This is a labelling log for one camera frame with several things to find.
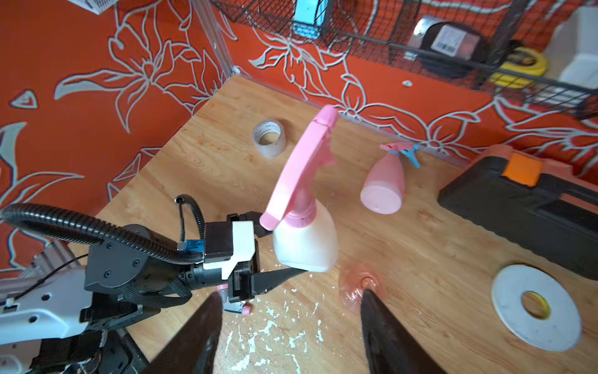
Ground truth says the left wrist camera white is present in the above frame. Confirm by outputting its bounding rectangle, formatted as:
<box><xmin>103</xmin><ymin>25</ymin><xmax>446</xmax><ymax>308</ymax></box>
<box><xmin>203</xmin><ymin>221</ymin><xmax>256</xmax><ymax>281</ymax></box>

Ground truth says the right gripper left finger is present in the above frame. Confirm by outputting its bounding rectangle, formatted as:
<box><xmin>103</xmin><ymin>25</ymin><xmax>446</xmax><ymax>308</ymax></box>
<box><xmin>144</xmin><ymin>292</ymin><xmax>223</xmax><ymax>373</ymax></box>

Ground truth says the white tape roll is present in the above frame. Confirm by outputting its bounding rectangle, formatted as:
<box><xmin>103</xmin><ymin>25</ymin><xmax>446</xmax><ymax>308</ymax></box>
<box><xmin>491</xmin><ymin>265</ymin><xmax>582</xmax><ymax>352</ymax></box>

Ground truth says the black round device with label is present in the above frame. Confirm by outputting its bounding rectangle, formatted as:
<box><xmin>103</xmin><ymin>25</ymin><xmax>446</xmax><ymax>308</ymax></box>
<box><xmin>408</xmin><ymin>16</ymin><xmax>490</xmax><ymax>79</ymax></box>

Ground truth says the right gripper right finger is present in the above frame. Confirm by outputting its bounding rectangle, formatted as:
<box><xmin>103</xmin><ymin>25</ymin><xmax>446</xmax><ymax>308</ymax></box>
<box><xmin>361</xmin><ymin>289</ymin><xmax>445</xmax><ymax>373</ymax></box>

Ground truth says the black yellow tape measure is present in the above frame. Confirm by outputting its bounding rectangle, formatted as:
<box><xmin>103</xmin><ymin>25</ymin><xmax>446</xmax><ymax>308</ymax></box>
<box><xmin>488</xmin><ymin>47</ymin><xmax>549</xmax><ymax>89</ymax></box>

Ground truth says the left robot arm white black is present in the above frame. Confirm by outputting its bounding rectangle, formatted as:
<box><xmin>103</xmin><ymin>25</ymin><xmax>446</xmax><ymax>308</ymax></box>
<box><xmin>1</xmin><ymin>195</ymin><xmax>299</xmax><ymax>373</ymax></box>

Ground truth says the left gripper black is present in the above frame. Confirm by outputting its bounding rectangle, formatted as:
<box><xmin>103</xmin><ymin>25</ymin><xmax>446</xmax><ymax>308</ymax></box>
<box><xmin>178</xmin><ymin>211</ymin><xmax>305</xmax><ymax>302</ymax></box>

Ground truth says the white spray bottle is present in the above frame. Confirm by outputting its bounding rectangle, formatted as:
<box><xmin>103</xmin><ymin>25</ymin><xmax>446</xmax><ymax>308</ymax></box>
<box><xmin>273</xmin><ymin>200</ymin><xmax>339</xmax><ymax>273</ymax></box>

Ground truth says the black orange tool case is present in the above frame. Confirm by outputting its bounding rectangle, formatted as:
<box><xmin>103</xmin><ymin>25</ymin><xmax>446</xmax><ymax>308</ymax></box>
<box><xmin>438</xmin><ymin>144</ymin><xmax>597</xmax><ymax>280</ymax></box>

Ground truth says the black wire basket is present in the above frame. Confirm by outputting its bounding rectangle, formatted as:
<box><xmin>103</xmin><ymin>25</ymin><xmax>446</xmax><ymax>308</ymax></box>
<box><xmin>214</xmin><ymin>1</ymin><xmax>597</xmax><ymax>119</ymax></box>

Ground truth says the opaque pink spray bottle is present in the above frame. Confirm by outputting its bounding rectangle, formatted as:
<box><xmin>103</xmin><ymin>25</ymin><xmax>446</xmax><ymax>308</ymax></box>
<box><xmin>360</xmin><ymin>151</ymin><xmax>406</xmax><ymax>214</ymax></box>

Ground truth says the pink blue spray nozzle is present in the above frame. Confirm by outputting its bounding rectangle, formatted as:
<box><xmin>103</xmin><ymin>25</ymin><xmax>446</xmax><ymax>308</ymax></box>
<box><xmin>380</xmin><ymin>142</ymin><xmax>420</xmax><ymax>168</ymax></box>

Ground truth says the transparent pink spray bottle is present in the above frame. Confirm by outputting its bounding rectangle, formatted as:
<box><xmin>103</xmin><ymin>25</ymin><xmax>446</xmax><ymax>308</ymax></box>
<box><xmin>338</xmin><ymin>263</ymin><xmax>387</xmax><ymax>314</ymax></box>

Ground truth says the pink grey spray nozzle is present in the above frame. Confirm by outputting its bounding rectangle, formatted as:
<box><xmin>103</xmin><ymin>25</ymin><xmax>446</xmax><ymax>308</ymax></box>
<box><xmin>217</xmin><ymin>284</ymin><xmax>253</xmax><ymax>316</ymax></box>

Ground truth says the light blue box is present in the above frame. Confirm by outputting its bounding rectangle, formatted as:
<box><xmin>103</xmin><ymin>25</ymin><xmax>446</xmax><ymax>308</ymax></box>
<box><xmin>292</xmin><ymin>0</ymin><xmax>333</xmax><ymax>40</ymax></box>

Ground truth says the clear tape roll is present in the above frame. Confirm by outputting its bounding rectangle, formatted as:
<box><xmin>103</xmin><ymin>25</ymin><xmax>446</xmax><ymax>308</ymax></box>
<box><xmin>252</xmin><ymin>119</ymin><xmax>287</xmax><ymax>159</ymax></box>

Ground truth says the white small box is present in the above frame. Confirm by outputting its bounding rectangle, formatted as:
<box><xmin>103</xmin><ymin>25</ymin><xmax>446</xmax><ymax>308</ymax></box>
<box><xmin>543</xmin><ymin>6</ymin><xmax>597</xmax><ymax>89</ymax></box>

